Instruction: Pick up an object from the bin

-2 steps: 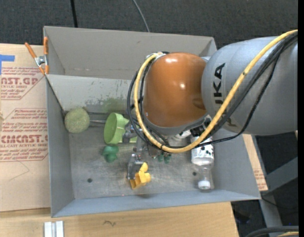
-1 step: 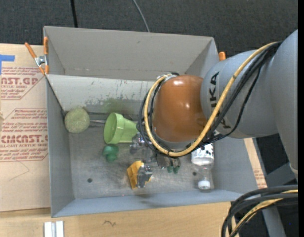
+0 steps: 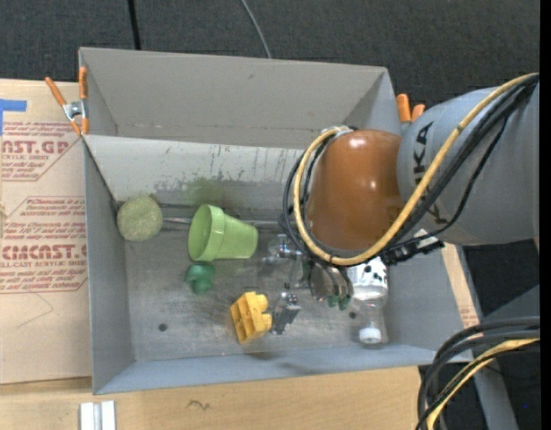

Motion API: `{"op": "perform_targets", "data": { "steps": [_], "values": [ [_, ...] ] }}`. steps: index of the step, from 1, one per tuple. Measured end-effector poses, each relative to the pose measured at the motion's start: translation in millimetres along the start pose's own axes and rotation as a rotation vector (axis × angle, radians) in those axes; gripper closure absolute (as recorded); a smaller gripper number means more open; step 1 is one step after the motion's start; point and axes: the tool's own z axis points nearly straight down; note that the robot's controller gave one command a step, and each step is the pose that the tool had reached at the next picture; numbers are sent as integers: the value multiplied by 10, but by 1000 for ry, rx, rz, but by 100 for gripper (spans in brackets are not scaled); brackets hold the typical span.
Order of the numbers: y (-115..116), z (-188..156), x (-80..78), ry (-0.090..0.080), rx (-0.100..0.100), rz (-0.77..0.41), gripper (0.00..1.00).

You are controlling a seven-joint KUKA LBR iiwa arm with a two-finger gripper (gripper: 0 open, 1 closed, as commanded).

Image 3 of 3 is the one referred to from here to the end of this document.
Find yellow toy building block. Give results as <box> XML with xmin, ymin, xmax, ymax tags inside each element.
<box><xmin>229</xmin><ymin>291</ymin><xmax>273</xmax><ymax>345</ymax></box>

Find light green plastic cup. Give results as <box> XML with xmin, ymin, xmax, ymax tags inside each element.
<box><xmin>186</xmin><ymin>202</ymin><xmax>260</xmax><ymax>263</ymax></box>

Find pale green fuzzy ball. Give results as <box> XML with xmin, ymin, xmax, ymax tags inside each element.
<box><xmin>116</xmin><ymin>194</ymin><xmax>165</xmax><ymax>243</ymax></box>

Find small dark green toy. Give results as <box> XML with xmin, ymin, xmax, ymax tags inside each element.
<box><xmin>184</xmin><ymin>262</ymin><xmax>217</xmax><ymax>295</ymax></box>

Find clear plastic bottle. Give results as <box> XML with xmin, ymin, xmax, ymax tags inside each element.
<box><xmin>346</xmin><ymin>257</ymin><xmax>390</xmax><ymax>348</ymax></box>

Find black cylinder on white bracket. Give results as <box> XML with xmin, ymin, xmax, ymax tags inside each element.
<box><xmin>382</xmin><ymin>235</ymin><xmax>445</xmax><ymax>267</ymax></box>

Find brown cardboard board, red print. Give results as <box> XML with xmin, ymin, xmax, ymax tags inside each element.
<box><xmin>0</xmin><ymin>77</ymin><xmax>483</xmax><ymax>386</ymax></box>

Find grey metal bin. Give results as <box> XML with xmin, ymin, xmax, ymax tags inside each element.
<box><xmin>77</xmin><ymin>46</ymin><xmax>477</xmax><ymax>396</ymax></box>

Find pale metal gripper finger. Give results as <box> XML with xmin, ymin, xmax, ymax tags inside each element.
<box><xmin>271</xmin><ymin>290</ymin><xmax>302</xmax><ymax>336</ymax></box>
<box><xmin>263</xmin><ymin>234</ymin><xmax>304</xmax><ymax>266</ymax></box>

